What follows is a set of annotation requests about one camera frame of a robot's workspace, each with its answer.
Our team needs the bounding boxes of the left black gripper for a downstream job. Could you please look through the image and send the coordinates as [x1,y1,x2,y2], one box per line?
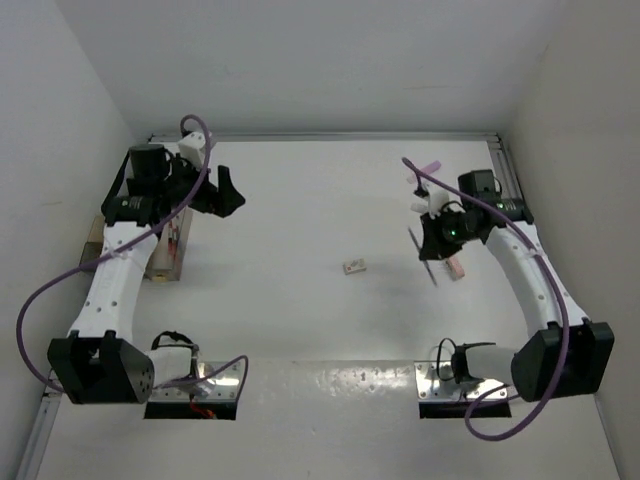
[158,152,244,218]

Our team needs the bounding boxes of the pink eraser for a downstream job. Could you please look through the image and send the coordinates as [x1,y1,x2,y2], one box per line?
[446,257,465,281]

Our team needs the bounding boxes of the white staples box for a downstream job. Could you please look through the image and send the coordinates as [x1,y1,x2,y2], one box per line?
[342,258,367,275]

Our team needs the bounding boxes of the orange capped white tube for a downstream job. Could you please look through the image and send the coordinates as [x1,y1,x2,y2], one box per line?
[410,203,430,215]

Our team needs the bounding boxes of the red pen with clear cap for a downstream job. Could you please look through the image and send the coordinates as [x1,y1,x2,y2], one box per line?
[167,215,180,256]

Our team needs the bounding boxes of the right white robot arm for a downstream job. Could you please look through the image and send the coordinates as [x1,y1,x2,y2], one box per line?
[419,170,615,402]

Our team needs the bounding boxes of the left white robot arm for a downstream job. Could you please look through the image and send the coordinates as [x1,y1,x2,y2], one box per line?
[47,144,246,404]

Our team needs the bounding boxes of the clear compartment organizer box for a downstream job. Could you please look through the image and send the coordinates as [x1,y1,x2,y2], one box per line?
[80,208,193,283]

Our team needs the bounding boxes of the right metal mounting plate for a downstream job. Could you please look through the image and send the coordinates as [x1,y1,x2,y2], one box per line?
[414,361,508,404]

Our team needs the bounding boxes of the metal mounting plate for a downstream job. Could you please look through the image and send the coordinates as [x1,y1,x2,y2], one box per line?
[149,360,245,403]
[414,361,508,404]

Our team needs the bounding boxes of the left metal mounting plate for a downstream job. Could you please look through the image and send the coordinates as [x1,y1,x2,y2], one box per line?
[149,360,245,403]

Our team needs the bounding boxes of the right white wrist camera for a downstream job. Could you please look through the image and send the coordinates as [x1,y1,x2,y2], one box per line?
[413,179,450,218]

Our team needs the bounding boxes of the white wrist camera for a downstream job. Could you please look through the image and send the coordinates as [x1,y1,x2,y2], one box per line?
[413,179,450,218]
[177,131,211,170]

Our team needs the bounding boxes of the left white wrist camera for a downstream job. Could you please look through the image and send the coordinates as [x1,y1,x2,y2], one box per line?
[177,131,211,170]

